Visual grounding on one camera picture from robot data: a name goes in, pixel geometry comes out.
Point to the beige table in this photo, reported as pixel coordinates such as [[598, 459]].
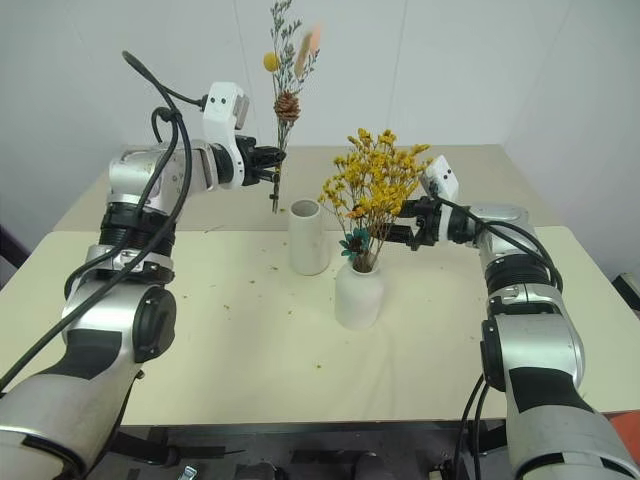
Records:
[[310, 165]]

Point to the dark furniture piece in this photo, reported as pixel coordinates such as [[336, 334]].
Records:
[[7, 250]]

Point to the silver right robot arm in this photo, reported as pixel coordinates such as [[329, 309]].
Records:
[[530, 345]]

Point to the cream tablecloth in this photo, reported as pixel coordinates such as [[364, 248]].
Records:
[[225, 350]]

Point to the red object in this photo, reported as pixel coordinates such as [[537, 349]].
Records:
[[627, 427]]

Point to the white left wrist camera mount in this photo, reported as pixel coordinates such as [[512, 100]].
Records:
[[220, 107]]

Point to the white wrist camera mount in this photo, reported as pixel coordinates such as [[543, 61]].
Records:
[[445, 176], [220, 107]]

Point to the white cylinder vase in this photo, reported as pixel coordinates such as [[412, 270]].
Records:
[[307, 240]]

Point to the yellow dried flower bouquet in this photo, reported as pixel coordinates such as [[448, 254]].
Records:
[[375, 175]]

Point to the white rounded vase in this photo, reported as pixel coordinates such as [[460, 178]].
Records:
[[359, 300]]

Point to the dried bouquet with pine cone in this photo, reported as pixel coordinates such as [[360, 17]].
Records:
[[287, 104]]

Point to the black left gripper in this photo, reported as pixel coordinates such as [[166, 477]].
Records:
[[248, 160]]

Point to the small silver metal clip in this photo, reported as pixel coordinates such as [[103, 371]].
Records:
[[188, 472]]

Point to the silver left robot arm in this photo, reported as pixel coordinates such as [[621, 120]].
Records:
[[100, 350]]

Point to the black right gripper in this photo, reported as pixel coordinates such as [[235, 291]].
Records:
[[431, 222]]

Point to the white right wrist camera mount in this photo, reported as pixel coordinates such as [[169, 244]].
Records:
[[445, 176]]

